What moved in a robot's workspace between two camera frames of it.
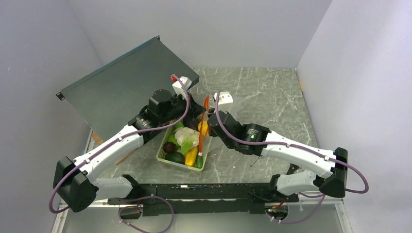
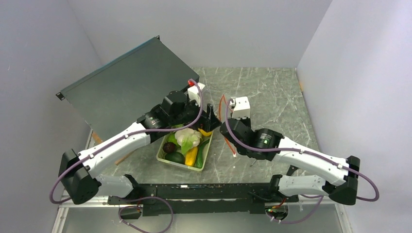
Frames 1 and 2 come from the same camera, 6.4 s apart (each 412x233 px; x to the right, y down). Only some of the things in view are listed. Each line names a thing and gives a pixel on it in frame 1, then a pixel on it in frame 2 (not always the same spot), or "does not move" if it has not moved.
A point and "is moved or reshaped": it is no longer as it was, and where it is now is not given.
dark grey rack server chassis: [115, 94] does not move
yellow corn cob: [191, 156] does not move
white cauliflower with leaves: [187, 138] does not move
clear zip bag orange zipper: [205, 140] is moved or reshaped
